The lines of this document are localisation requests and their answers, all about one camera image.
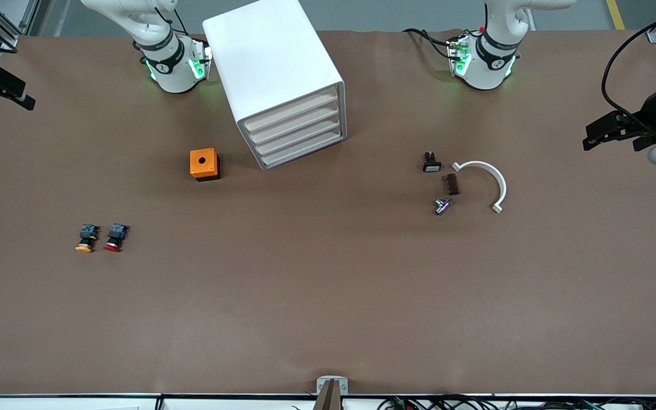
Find white plastic drawer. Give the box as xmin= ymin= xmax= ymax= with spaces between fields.
xmin=243 ymin=87 xmax=340 ymax=133
xmin=252 ymin=114 xmax=342 ymax=155
xmin=247 ymin=101 xmax=341 ymax=144
xmin=257 ymin=128 xmax=344 ymax=168

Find yellow mushroom push button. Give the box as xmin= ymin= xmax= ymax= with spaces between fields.
xmin=75 ymin=224 xmax=101 ymax=253

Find red mushroom push button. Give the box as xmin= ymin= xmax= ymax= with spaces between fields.
xmin=104 ymin=223 xmax=130 ymax=253

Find white drawer cabinet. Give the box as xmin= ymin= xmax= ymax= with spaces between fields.
xmin=202 ymin=0 xmax=347 ymax=171

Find brown table cover mat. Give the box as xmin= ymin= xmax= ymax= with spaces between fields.
xmin=0 ymin=28 xmax=656 ymax=396

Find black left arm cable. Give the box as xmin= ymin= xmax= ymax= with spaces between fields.
xmin=601 ymin=0 xmax=656 ymax=123

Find white half-ring pipe clamp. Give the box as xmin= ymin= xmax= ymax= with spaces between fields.
xmin=452 ymin=161 xmax=507 ymax=214

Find black base cable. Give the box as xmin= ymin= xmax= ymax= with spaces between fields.
xmin=402 ymin=27 xmax=455 ymax=60

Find orange button enclosure box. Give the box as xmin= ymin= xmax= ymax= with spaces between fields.
xmin=190 ymin=148 xmax=221 ymax=182

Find tangled cable bundle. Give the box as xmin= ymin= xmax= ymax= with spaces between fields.
xmin=376 ymin=395 xmax=656 ymax=410

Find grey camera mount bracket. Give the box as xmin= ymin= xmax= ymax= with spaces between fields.
xmin=315 ymin=376 xmax=349 ymax=410

